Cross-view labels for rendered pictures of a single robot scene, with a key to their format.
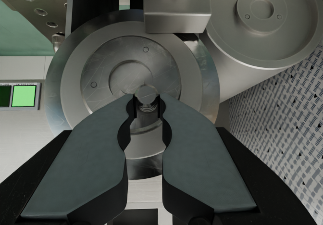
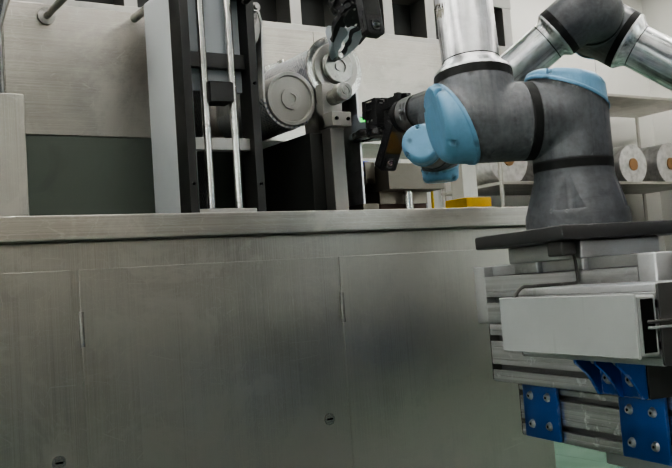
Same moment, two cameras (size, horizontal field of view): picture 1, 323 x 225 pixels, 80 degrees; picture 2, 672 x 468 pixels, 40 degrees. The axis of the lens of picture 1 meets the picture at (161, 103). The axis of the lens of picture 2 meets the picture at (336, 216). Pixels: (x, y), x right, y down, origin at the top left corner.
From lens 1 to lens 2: 200 cm
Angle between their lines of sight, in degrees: 38
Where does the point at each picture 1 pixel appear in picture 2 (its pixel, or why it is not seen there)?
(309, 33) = (272, 87)
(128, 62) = (340, 73)
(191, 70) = (318, 71)
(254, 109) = not seen: hidden behind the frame
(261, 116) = not seen: hidden behind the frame
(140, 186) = (267, 39)
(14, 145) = (366, 84)
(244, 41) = (296, 85)
